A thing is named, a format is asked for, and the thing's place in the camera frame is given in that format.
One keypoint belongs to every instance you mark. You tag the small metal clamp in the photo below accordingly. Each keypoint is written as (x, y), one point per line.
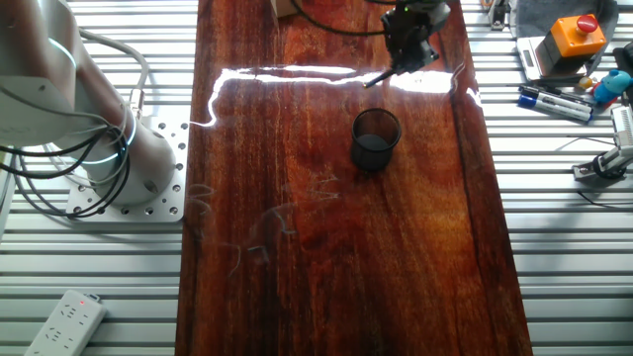
(497, 12)

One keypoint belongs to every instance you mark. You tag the wood grain board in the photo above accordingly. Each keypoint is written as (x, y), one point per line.
(321, 272)

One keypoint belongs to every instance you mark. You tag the white marker with blue cap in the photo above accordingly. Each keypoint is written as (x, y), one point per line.
(564, 111)

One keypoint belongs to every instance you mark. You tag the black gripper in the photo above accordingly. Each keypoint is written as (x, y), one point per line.
(408, 32)

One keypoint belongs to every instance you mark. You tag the blue plush toy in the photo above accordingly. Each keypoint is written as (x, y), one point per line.
(615, 81)

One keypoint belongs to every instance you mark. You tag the grey cloth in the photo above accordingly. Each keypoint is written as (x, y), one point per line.
(544, 12)

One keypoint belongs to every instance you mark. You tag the white scale device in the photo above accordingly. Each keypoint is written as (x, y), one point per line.
(528, 57)

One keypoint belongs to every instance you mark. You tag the black mesh pen holder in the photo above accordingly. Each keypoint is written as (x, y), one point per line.
(376, 153)

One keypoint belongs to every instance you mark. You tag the small yellow ball toy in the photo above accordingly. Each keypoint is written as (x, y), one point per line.
(585, 82)

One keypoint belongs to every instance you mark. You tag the black pen with gold tip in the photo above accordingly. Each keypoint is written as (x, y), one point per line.
(378, 79)

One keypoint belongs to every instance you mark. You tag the orange emergency stop button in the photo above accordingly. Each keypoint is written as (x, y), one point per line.
(573, 37)

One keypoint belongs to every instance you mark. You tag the black device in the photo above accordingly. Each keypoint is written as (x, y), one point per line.
(625, 57)

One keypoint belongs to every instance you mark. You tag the white power strip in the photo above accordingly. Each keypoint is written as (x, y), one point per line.
(66, 326)

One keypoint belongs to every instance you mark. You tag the white marker with black cap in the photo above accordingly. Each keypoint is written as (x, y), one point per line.
(564, 99)

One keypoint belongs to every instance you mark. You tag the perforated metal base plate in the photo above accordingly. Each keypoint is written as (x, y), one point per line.
(165, 199)

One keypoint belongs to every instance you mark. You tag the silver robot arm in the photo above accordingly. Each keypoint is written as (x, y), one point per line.
(39, 74)

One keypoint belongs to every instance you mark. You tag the beige wooden block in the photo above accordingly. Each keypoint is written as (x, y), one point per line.
(287, 7)

